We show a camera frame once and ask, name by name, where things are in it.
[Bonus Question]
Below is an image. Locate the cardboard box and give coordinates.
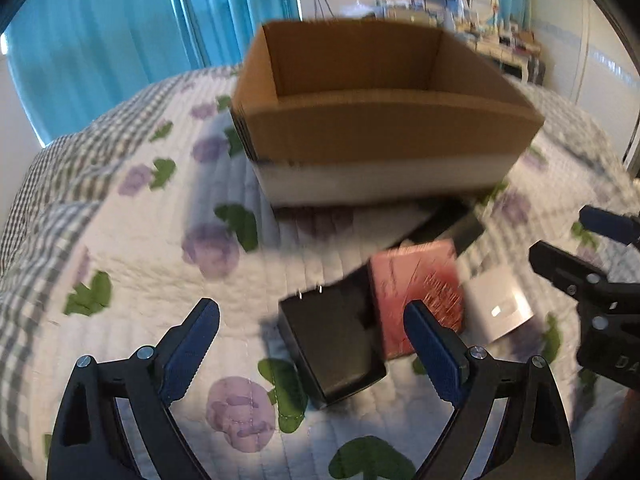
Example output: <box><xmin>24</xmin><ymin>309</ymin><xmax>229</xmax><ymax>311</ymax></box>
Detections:
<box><xmin>231</xmin><ymin>19</ymin><xmax>546</xmax><ymax>208</ymax></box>

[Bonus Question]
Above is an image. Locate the blue curtain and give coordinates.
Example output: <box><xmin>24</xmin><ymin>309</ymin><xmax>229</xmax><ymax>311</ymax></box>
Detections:
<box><xmin>0</xmin><ymin>0</ymin><xmax>302</xmax><ymax>147</ymax></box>

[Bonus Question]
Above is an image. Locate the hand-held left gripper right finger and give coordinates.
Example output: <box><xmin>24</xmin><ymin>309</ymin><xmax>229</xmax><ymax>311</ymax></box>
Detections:
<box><xmin>403</xmin><ymin>300</ymin><xmax>576</xmax><ymax>480</ymax></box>

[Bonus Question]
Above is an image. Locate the floral quilted blanket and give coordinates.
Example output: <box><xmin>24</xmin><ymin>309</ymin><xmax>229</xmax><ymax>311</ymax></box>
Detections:
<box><xmin>0</xmin><ymin>64</ymin><xmax>640</xmax><ymax>480</ymax></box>

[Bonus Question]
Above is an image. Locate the white dressing table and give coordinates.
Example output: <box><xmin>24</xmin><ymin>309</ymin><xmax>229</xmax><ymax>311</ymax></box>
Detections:
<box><xmin>470</xmin><ymin>27</ymin><xmax>546</xmax><ymax>85</ymax></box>

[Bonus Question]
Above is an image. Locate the silver flat box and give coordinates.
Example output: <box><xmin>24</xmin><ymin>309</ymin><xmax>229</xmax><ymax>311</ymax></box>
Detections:
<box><xmin>460</xmin><ymin>260</ymin><xmax>534</xmax><ymax>345</ymax></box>

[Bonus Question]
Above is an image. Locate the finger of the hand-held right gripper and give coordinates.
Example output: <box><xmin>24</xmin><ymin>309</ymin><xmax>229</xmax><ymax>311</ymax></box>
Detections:
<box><xmin>579</xmin><ymin>205</ymin><xmax>640</xmax><ymax>247</ymax></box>
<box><xmin>528</xmin><ymin>241</ymin><xmax>640</xmax><ymax>312</ymax></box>

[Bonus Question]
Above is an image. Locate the small black box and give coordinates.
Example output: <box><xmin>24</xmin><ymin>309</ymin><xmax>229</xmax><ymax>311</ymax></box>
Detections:
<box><xmin>278</xmin><ymin>280</ymin><xmax>389</xmax><ymax>409</ymax></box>

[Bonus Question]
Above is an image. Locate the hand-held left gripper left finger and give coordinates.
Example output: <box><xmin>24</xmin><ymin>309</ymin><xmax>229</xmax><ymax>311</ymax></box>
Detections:
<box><xmin>46</xmin><ymin>298</ymin><xmax>221</xmax><ymax>480</ymax></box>

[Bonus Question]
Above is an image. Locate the pink patterned box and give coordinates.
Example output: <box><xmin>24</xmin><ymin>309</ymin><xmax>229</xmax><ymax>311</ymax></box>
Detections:
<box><xmin>369</xmin><ymin>240</ymin><xmax>467</xmax><ymax>360</ymax></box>

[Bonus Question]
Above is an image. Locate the black flat box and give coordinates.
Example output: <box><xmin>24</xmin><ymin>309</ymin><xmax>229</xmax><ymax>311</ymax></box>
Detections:
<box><xmin>272</xmin><ymin>195</ymin><xmax>487</xmax><ymax>257</ymax></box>

